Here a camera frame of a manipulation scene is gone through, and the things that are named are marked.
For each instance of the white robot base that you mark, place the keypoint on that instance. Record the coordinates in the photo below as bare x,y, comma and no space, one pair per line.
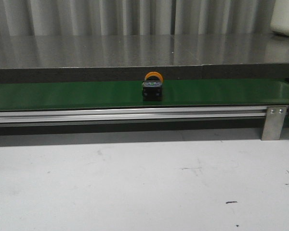
280,17

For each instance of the green conveyor belt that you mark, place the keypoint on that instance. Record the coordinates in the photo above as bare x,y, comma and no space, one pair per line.
78,95

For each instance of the dark grey raised platform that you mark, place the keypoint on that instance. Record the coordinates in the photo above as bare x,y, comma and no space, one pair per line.
37,59

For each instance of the grey pleated curtain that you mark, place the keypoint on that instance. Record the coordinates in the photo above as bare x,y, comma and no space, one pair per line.
133,17

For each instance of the orange push button switch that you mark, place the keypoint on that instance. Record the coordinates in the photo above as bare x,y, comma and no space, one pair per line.
152,86

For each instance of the steel conveyor support bracket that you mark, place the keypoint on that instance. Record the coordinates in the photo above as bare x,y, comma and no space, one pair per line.
274,120

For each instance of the aluminium conveyor side rail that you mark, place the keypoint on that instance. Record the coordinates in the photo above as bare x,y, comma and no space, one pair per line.
129,114

